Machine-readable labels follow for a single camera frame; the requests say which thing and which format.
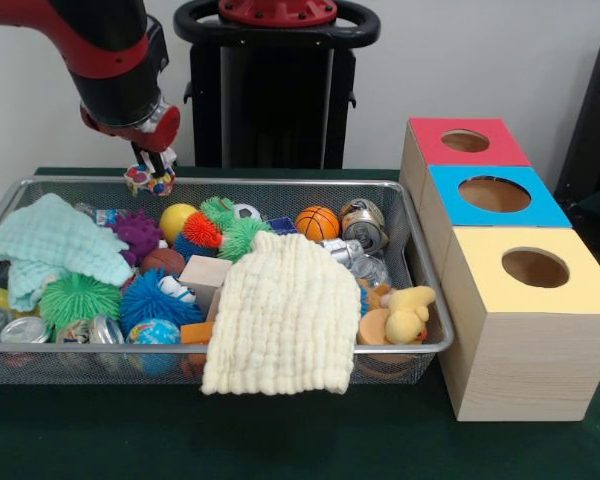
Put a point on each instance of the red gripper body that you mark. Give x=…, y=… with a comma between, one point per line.
x=167, y=129

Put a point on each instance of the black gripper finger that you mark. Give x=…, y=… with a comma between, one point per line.
x=139, y=156
x=157, y=165

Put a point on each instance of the colourful patterned cloth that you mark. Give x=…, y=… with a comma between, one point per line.
x=147, y=184

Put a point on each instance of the cream waffle cloth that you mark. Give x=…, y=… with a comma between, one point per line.
x=280, y=320

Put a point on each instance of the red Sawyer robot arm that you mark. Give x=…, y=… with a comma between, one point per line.
x=110, y=65

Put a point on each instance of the shallow mesh bin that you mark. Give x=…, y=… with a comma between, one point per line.
x=80, y=365

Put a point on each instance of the wooden box with three holes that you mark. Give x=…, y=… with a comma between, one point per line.
x=530, y=360

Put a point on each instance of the yellow ball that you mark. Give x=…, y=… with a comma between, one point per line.
x=177, y=221

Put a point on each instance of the purple knobby ball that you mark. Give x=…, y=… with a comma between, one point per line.
x=137, y=236

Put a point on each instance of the mint waffle cloth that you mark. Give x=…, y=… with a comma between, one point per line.
x=55, y=240

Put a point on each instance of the blue spiky ball with eyes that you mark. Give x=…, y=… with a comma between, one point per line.
x=150, y=300

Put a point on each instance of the green spiky ball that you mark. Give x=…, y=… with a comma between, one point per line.
x=77, y=300

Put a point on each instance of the globe print ball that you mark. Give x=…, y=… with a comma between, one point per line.
x=152, y=332

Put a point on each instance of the orange basketball toy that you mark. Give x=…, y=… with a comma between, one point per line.
x=317, y=223

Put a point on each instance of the yellow plush duck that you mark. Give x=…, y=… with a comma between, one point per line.
x=405, y=315

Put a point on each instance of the black upright panel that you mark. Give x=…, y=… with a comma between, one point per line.
x=595, y=115

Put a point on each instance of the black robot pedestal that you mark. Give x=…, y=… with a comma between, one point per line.
x=260, y=110

